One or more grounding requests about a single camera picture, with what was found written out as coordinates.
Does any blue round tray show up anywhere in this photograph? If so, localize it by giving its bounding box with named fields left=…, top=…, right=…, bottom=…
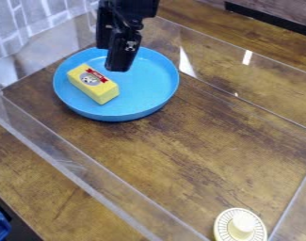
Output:
left=52, top=47, right=180, bottom=122

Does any clear acrylic barrier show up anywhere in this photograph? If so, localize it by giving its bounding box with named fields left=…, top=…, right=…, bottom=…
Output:
left=0, top=93, right=208, bottom=241

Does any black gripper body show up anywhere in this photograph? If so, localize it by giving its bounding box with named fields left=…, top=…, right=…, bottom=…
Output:
left=97, top=0, right=160, bottom=31

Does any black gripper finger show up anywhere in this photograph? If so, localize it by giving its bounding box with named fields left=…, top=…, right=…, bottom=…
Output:
left=104, top=30, right=141, bottom=72
left=96, top=8, right=112, bottom=49

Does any cream round lid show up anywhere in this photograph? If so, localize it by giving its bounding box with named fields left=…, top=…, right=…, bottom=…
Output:
left=212, top=208, right=267, bottom=241

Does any yellow butter brick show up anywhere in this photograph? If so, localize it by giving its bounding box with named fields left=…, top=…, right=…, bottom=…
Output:
left=67, top=64, right=120, bottom=104

